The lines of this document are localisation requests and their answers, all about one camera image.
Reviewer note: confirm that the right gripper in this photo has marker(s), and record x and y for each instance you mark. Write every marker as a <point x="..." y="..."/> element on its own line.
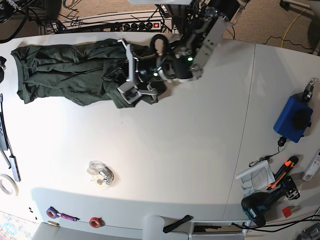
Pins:
<point x="2" y="68"/>

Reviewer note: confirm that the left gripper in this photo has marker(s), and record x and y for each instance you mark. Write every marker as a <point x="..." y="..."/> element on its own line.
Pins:
<point x="143" y="71"/>

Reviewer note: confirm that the dark green t-shirt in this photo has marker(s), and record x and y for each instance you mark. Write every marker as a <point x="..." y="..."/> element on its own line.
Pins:
<point x="82" y="73"/>

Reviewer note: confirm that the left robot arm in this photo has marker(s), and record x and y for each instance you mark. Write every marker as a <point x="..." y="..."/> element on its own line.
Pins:
<point x="182" y="60"/>

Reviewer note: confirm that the black power strip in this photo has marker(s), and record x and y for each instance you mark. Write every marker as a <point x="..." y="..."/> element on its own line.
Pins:
<point x="148" y="26"/>

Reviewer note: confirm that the white tape roll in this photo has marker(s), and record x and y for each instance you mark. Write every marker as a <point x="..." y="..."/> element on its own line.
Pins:
<point x="8" y="185"/>

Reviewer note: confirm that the silver carabiner clip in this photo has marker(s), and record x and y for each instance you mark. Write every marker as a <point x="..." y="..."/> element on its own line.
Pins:
<point x="261" y="159"/>

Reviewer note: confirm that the white paper manual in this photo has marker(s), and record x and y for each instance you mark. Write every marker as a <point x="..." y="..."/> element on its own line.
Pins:
<point x="256" y="177"/>

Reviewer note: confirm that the blue plastic box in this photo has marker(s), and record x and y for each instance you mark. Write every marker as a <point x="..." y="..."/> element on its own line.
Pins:
<point x="295" y="118"/>

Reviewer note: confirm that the purple tape roll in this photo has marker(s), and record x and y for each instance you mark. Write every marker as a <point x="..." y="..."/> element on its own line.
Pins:
<point x="52" y="213"/>

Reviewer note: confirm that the red tape roll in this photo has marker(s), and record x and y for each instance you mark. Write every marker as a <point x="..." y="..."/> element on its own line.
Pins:
<point x="95" y="222"/>

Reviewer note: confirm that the metal clamp tool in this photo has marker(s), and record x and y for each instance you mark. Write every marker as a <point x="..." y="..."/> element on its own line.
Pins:
<point x="308" y="91"/>

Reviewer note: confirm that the brass small cylinder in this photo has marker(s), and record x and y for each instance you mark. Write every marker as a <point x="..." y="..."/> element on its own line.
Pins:
<point x="53" y="223"/>

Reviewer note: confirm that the orange black utility knife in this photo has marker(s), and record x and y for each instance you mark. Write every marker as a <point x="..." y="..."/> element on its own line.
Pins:
<point x="283" y="171"/>

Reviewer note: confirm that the red square sticker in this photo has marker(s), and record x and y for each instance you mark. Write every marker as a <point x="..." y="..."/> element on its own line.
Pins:
<point x="287" y="212"/>

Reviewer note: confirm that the black cordless drill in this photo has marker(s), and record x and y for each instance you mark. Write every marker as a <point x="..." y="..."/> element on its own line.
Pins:
<point x="256" y="204"/>

